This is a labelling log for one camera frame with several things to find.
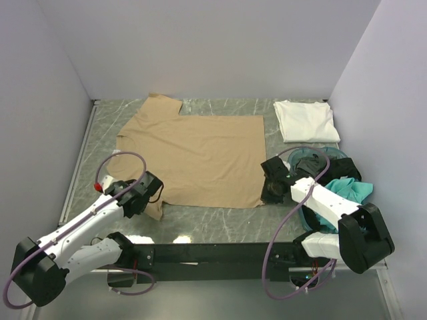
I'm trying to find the tan t shirt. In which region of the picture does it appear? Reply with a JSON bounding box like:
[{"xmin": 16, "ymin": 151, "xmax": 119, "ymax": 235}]
[{"xmin": 107, "ymin": 93, "xmax": 266, "ymax": 219}]

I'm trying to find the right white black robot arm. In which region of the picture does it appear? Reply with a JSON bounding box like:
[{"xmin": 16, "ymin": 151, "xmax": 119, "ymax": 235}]
[{"xmin": 261, "ymin": 156, "xmax": 395, "ymax": 274}]

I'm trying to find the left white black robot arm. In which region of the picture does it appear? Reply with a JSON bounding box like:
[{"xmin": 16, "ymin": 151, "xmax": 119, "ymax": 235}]
[{"xmin": 10, "ymin": 172, "xmax": 163, "ymax": 307}]

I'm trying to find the teal plastic laundry basket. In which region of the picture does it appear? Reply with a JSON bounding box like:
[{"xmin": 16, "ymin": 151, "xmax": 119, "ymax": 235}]
[{"xmin": 286, "ymin": 145, "xmax": 371, "ymax": 234}]

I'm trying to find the grey t shirt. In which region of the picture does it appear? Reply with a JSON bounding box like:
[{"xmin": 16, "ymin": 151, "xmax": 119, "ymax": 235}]
[{"xmin": 291, "ymin": 155, "xmax": 329, "ymax": 178}]

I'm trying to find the folded white t shirt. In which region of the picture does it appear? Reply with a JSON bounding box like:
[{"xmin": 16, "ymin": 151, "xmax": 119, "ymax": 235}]
[{"xmin": 274, "ymin": 100, "xmax": 340, "ymax": 143}]

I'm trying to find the black t shirt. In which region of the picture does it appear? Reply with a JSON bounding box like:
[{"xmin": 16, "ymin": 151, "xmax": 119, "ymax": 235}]
[{"xmin": 333, "ymin": 157, "xmax": 362, "ymax": 181}]

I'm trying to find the teal t shirt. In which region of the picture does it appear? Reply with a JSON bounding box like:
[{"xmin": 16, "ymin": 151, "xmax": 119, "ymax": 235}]
[{"xmin": 315, "ymin": 177, "xmax": 374, "ymax": 234}]

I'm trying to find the black base beam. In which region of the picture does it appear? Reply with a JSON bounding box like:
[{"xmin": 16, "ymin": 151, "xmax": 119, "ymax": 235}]
[{"xmin": 106, "ymin": 243, "xmax": 321, "ymax": 289}]

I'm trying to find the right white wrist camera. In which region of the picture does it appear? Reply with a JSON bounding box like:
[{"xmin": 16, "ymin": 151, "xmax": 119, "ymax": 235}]
[{"xmin": 282, "ymin": 160, "xmax": 292, "ymax": 171}]

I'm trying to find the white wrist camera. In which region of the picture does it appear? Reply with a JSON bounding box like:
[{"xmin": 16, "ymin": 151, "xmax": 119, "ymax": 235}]
[
  {"xmin": 282, "ymin": 160, "xmax": 292, "ymax": 171},
  {"xmin": 94, "ymin": 175, "xmax": 114, "ymax": 193}
]

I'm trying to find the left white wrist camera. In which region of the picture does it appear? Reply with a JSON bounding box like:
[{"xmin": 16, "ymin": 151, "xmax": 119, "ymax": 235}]
[{"xmin": 94, "ymin": 175, "xmax": 114, "ymax": 193}]

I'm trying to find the aluminium rail frame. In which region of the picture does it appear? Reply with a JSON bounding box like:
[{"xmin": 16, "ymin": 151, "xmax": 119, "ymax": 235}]
[{"xmin": 57, "ymin": 99, "xmax": 99, "ymax": 227}]

